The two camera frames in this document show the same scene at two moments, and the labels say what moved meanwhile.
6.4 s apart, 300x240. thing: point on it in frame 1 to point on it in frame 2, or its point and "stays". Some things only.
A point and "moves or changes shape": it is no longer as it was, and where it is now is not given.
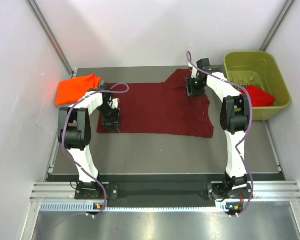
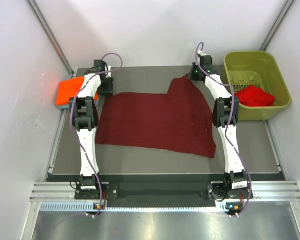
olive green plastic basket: [257, 68] stays
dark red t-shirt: [163, 109] moves or changes shape
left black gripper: [114, 121] to [109, 89]
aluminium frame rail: [277, 191] stays
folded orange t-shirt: [70, 91] stays
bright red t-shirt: [259, 97] stays
